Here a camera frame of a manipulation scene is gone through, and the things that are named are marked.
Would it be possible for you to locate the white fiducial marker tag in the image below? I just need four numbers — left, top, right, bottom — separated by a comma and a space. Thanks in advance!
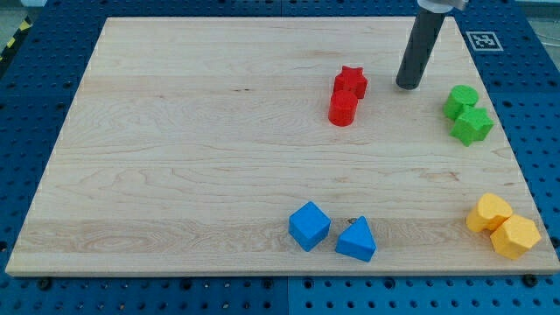
465, 31, 503, 52

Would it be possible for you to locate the red cylinder block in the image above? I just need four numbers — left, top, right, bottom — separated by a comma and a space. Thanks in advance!
328, 90, 358, 127

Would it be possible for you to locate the green cylinder block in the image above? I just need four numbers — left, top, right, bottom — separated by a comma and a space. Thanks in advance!
443, 85, 479, 120

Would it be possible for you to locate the yellow hexagon block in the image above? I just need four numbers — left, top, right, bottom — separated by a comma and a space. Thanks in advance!
490, 214, 542, 260

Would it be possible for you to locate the blue triangle block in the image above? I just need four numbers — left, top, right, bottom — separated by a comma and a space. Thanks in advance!
335, 216, 377, 263

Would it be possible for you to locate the red star block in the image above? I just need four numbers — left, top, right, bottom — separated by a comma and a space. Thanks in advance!
333, 66, 368, 100

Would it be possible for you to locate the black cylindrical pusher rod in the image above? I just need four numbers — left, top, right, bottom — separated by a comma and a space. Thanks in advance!
395, 8, 445, 90

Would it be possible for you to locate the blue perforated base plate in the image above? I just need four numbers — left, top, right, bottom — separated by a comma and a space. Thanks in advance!
1, 1, 559, 314

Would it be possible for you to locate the yellow heart block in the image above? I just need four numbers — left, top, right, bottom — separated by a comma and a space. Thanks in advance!
465, 192, 514, 233

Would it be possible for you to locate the green star block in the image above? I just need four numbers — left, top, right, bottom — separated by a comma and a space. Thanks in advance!
450, 108, 494, 146

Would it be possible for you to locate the yellow black hazard tape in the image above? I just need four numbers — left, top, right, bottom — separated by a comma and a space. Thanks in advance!
1, 16, 33, 63

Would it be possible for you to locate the blue cube block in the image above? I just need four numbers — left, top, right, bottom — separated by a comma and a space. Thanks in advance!
289, 201, 332, 252

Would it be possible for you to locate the wooden board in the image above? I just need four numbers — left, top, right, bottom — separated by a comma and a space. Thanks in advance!
6, 17, 559, 277

